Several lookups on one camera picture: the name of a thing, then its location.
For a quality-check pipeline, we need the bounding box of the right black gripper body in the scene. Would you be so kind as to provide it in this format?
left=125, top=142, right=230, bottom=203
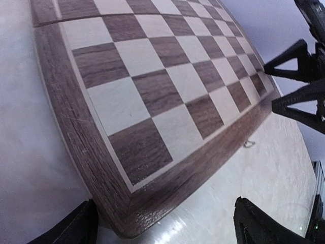
left=295, top=1, right=324, bottom=83

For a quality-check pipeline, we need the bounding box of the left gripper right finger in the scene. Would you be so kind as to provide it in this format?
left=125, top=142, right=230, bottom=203
left=233, top=197, right=309, bottom=243

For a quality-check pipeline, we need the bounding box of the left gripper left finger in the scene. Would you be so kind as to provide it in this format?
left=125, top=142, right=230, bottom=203
left=30, top=199, right=99, bottom=244

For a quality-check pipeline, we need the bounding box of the wooden chess board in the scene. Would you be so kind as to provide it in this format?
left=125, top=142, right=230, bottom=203
left=29, top=1, right=276, bottom=238

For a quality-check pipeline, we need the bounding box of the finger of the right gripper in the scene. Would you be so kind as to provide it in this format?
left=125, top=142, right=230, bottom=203
left=263, top=39, right=317, bottom=83
left=271, top=82, right=325, bottom=133

